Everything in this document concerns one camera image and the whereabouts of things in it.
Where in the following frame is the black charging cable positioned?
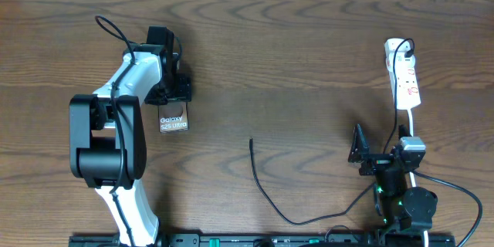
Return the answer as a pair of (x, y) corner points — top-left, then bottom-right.
(249, 38), (415, 226)

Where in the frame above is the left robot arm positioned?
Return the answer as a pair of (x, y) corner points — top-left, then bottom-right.
(69, 42), (191, 246)

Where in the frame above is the white power strip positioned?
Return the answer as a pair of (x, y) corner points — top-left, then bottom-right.
(384, 38), (421, 110)

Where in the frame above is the Galaxy S25 Ultra smartphone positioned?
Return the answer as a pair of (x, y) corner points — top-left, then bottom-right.
(158, 102), (189, 134)

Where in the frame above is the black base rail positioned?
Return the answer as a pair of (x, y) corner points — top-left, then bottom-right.
(68, 230), (455, 247)

